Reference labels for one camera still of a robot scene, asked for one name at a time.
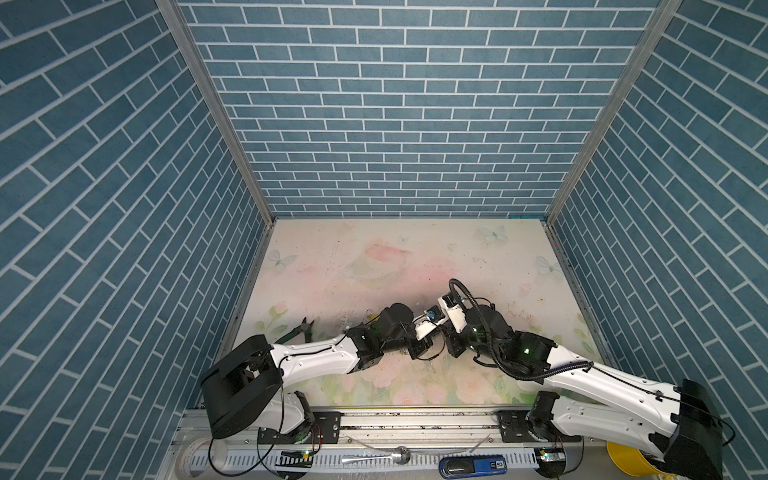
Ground aluminium corner post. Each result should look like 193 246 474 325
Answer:
156 0 275 228
544 0 682 229

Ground aluminium corner post left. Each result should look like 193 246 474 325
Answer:
156 0 275 228

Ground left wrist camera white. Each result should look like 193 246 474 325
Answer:
413 306 444 341

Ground yellow tape roll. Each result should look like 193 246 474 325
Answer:
606 442 668 479

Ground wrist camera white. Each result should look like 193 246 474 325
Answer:
436 294 467 334
413 306 444 341

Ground metal rod tool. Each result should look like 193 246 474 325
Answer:
340 435 491 465

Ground green handled pliers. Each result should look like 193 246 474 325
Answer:
276 317 314 345

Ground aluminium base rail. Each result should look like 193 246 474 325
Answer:
160 406 585 479

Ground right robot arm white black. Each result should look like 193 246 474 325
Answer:
443 278 729 479

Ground aluminium corner post right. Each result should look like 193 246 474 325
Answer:
544 0 682 229

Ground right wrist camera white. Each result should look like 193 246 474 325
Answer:
436 294 467 334

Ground blue black device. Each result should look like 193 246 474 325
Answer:
438 455 508 479

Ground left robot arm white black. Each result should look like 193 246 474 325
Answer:
200 303 446 440

